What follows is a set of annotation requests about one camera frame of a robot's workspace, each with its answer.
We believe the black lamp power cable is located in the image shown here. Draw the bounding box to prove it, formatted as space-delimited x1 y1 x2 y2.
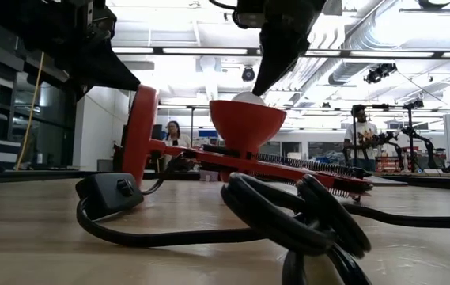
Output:
76 152 450 285

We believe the black inline switch box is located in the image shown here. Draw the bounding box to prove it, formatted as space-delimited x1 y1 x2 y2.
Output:
75 172 145 221

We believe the standing person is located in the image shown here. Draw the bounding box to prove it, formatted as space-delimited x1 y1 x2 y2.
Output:
342 104 380 172

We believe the seated person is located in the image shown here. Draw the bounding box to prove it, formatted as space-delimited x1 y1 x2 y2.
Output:
163 120 192 159

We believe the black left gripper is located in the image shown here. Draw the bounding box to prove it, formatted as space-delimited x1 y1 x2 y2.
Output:
0 0 142 97

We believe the black ceiling projector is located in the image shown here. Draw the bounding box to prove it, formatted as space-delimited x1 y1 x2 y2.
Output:
364 63 398 85

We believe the red desk lamp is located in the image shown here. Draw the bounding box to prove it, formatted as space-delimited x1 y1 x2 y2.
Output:
120 84 374 201

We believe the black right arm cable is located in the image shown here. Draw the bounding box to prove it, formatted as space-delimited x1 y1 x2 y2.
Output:
208 0 237 11

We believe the red crate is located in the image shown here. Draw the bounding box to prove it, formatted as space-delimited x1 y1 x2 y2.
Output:
374 156 403 172

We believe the yellow hanging cable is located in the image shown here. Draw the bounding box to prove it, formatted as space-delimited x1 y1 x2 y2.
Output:
15 51 46 172

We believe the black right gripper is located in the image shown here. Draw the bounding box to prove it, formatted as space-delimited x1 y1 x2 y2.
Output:
232 0 328 97

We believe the silver ceiling air duct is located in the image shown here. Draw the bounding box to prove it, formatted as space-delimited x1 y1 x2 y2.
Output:
342 0 419 51

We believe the black camera stand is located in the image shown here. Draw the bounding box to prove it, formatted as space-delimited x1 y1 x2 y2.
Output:
402 97 440 172

